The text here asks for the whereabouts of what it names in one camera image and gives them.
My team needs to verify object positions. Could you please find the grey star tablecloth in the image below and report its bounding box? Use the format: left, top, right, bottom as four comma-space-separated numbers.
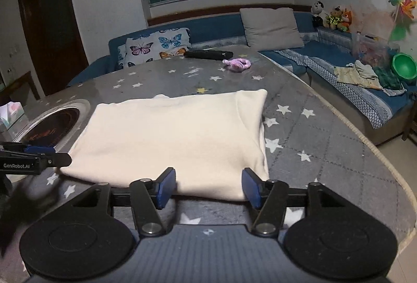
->
0, 52, 414, 271

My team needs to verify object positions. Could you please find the green plastic bowl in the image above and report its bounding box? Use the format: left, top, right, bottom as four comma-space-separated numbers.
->
392, 53, 417, 81

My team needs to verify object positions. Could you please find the yellow plush toy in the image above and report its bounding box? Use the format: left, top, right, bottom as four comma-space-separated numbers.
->
326, 6, 342, 30

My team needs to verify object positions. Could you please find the beige cushion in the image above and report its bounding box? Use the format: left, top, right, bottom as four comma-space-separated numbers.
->
239, 7, 305, 52

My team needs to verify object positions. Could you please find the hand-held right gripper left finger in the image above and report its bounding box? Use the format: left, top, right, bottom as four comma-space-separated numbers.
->
70, 167, 177, 236

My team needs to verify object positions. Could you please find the blue sofa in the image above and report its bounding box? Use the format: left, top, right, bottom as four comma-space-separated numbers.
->
67, 4, 417, 145

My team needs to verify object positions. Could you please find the narrow butterfly print cushion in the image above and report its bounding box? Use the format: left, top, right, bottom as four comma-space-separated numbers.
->
116, 44, 128, 69

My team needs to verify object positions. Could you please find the large butterfly print cushion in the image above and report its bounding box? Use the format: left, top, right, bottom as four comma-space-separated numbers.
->
123, 28, 191, 69

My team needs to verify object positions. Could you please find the dark wooden door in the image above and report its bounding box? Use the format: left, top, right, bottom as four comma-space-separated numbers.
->
16, 0, 89, 96

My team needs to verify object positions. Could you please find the dark green garment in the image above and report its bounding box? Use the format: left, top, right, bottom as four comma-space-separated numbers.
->
373, 66, 403, 90

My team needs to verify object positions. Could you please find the panda plush toy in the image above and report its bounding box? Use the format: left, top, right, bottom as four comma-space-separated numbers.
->
311, 1, 327, 28

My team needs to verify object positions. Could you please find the tissue box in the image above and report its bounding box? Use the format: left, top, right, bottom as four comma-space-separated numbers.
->
0, 102, 26, 132

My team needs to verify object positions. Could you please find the clear plastic storage box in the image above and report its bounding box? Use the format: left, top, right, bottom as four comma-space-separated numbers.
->
352, 34, 400, 67

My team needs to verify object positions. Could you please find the cream sweater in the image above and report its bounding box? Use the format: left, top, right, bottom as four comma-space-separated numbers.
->
60, 89, 269, 202

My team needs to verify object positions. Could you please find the round built-in induction cooker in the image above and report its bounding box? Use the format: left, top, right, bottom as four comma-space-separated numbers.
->
13, 99, 91, 153

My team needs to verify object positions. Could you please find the wooden side table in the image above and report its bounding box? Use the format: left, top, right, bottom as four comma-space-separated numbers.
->
0, 71, 41, 104

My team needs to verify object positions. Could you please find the orange fox plush toy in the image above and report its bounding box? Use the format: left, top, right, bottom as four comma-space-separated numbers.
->
339, 9, 353, 33

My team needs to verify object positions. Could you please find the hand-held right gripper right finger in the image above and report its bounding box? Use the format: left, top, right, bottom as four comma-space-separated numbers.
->
242, 167, 346, 237

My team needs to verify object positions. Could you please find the black remote control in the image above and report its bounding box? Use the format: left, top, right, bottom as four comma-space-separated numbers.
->
183, 49, 234, 61

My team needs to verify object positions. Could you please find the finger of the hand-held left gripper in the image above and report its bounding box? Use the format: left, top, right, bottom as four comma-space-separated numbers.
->
0, 141, 55, 154
39, 153, 72, 168

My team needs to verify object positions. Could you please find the colourful pinwheel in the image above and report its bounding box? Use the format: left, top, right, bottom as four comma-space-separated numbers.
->
389, 0, 417, 43

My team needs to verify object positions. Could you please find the grey green garment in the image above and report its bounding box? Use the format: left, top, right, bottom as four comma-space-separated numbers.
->
353, 60, 380, 80

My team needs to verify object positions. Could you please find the pale yellow garment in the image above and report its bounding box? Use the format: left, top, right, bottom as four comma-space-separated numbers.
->
334, 66, 383, 90

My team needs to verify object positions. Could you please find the purple crumpled cloth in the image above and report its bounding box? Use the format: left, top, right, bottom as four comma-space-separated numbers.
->
222, 58, 251, 72

